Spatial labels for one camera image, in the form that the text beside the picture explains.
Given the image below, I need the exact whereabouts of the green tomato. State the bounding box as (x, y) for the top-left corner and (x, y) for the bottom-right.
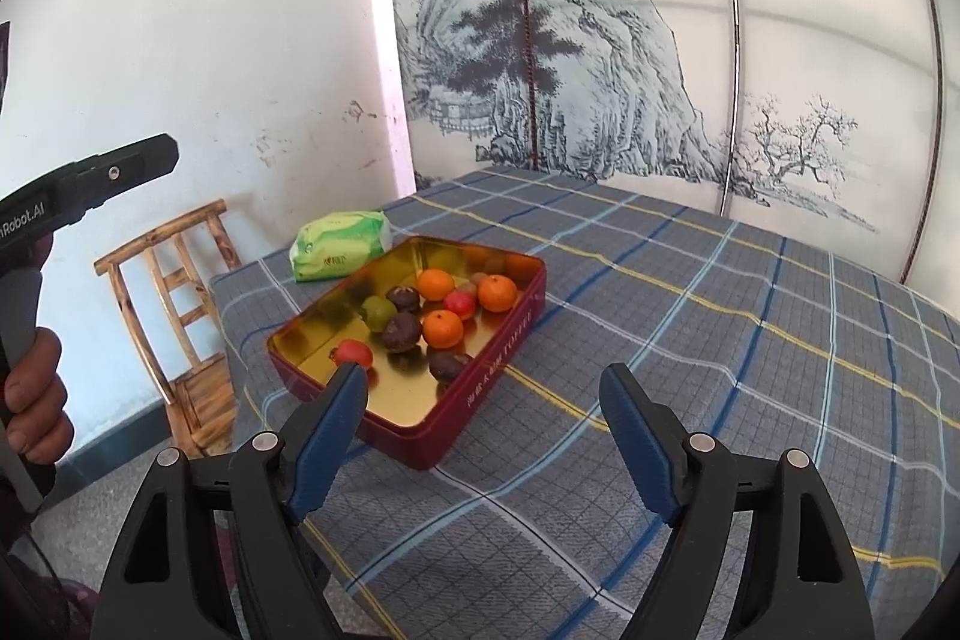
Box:
(361, 297), (397, 333)

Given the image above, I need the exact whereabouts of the red and gold tin box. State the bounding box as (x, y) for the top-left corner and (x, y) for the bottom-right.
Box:
(268, 235), (547, 472)

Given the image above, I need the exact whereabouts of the grey plaid tablecloth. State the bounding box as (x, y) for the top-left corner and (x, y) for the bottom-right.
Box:
(208, 166), (960, 640)

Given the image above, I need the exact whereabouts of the green tissue pack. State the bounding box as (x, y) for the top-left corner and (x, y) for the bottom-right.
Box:
(290, 210), (392, 285)

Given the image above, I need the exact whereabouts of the large orange mandarin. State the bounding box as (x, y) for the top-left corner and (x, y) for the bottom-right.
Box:
(421, 308), (464, 350)

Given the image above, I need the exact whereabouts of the wooden chair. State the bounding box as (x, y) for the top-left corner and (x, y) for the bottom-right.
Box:
(94, 199), (252, 459)

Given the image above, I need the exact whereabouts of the person's left hand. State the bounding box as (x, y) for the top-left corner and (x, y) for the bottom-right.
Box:
(0, 326), (76, 465)

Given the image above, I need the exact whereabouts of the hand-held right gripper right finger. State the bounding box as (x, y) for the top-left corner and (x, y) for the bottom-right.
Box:
(598, 362), (875, 640)

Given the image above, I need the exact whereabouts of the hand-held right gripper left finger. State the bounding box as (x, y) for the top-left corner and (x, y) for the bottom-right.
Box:
(90, 361), (370, 640)

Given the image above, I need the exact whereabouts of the person's purple patterned clothing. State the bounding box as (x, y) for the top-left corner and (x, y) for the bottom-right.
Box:
(45, 576), (102, 640)

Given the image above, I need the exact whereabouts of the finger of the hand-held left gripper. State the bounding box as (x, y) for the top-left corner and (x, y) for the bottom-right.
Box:
(60, 134), (181, 220)

